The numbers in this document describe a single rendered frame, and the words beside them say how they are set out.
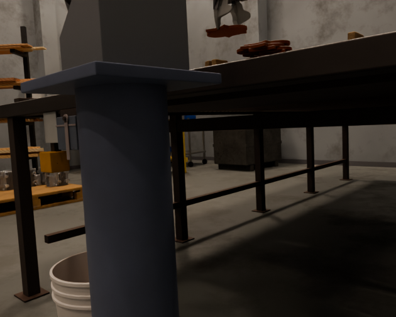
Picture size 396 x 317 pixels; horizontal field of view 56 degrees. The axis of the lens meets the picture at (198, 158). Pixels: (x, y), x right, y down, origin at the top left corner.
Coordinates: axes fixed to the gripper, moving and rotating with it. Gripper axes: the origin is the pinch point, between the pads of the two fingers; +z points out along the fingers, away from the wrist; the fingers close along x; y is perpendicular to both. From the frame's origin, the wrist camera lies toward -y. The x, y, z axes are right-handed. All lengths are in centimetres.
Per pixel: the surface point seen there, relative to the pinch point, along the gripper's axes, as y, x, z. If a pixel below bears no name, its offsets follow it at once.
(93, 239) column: 14, -59, 47
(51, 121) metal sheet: -68, -22, 27
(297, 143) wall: -244, 539, 82
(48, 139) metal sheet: -71, -22, 34
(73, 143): -48, -25, 35
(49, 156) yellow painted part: -66, -25, 41
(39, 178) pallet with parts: -368, 114, 100
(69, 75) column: 18, -64, 19
